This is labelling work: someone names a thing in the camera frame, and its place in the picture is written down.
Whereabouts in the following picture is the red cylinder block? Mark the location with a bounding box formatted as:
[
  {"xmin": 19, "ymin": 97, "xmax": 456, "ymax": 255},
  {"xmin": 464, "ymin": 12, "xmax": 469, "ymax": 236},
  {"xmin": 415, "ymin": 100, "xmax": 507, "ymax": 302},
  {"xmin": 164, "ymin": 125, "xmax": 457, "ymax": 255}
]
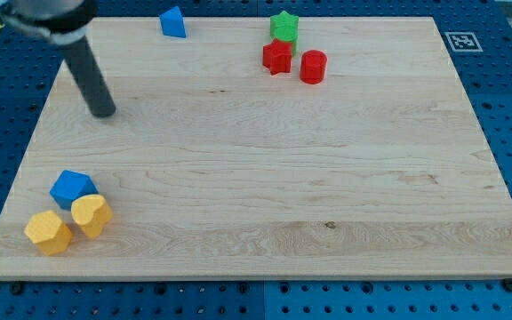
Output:
[{"xmin": 300, "ymin": 50, "xmax": 327, "ymax": 84}]

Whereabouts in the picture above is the white fiducial marker tag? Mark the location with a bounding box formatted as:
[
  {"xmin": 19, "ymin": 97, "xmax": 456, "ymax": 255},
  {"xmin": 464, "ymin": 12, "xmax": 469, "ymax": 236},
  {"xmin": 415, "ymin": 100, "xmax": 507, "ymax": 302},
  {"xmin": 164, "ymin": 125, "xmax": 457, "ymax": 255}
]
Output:
[{"xmin": 444, "ymin": 31, "xmax": 483, "ymax": 52}]

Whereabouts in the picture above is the blue cube block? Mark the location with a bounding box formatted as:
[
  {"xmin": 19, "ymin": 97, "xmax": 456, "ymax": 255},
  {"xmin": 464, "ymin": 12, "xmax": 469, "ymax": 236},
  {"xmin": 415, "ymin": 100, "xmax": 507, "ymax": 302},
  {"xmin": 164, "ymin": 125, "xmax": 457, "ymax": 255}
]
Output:
[{"xmin": 50, "ymin": 170, "xmax": 99, "ymax": 211}]

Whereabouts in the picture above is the green star block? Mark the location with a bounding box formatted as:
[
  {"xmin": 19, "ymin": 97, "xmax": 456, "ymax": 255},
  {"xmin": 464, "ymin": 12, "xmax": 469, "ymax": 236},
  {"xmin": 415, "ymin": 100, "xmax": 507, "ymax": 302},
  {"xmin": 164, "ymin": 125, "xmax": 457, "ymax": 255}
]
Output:
[{"xmin": 269, "ymin": 11, "xmax": 300, "ymax": 53}]

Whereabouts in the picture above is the red star block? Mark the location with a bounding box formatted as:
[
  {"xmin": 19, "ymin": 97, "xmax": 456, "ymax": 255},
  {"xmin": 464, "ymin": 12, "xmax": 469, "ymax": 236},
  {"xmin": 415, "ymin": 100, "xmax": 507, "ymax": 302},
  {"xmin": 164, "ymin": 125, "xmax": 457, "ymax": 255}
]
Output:
[{"xmin": 262, "ymin": 38, "xmax": 292, "ymax": 75}]

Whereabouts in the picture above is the wooden board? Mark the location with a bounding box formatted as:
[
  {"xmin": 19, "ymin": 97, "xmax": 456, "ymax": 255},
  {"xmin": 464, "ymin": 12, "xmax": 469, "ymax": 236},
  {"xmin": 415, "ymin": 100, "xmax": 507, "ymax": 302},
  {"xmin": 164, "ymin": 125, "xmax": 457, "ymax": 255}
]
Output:
[{"xmin": 0, "ymin": 17, "xmax": 512, "ymax": 282}]

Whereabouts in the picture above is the yellow heart block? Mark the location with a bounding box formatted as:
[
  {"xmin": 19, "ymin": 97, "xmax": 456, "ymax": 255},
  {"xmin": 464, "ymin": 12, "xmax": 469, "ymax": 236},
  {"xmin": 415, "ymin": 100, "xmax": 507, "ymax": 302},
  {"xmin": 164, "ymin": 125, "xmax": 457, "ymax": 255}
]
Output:
[{"xmin": 71, "ymin": 194, "xmax": 113, "ymax": 239}]

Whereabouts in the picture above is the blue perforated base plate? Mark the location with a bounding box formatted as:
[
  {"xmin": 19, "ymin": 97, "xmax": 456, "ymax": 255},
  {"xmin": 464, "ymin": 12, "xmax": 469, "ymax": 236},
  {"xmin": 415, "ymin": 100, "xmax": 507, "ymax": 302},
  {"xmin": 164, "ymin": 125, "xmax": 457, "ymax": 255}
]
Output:
[{"xmin": 0, "ymin": 1, "xmax": 512, "ymax": 319}]

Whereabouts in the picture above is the blue triangle block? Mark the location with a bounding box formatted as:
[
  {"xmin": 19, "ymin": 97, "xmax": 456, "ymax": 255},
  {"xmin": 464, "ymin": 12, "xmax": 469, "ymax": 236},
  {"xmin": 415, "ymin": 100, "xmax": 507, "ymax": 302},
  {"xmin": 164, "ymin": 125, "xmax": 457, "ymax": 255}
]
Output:
[{"xmin": 159, "ymin": 6, "xmax": 187, "ymax": 38}]

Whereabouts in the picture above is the yellow hexagon block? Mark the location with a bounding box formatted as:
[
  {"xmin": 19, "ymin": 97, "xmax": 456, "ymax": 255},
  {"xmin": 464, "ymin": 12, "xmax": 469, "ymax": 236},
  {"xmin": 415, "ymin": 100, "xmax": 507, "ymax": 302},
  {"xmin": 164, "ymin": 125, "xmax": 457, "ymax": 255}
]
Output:
[{"xmin": 24, "ymin": 211, "xmax": 73, "ymax": 256}]

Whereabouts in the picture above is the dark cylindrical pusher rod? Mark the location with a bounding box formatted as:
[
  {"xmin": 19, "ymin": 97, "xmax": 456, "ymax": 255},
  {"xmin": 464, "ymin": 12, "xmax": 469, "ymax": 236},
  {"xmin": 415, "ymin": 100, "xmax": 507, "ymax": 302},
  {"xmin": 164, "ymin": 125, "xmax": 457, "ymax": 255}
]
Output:
[{"xmin": 61, "ymin": 36, "xmax": 116, "ymax": 117}]

